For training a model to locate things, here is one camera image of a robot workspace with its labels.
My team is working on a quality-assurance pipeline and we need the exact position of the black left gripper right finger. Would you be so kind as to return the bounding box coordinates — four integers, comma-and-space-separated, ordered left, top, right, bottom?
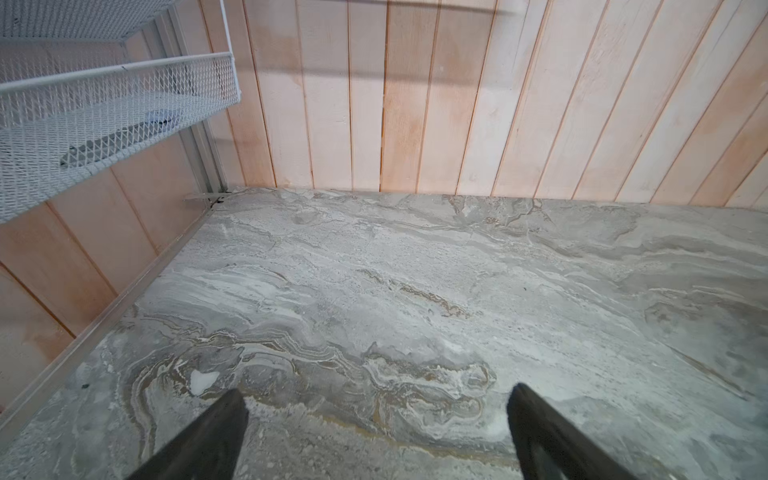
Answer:
506, 383, 635, 480

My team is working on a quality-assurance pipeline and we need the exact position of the white wire mesh shelf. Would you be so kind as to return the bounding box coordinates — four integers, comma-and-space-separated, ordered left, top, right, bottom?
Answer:
1, 1, 241, 221

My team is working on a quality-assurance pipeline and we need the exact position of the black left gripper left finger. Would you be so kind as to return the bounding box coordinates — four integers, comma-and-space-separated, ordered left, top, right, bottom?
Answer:
130, 389, 249, 479

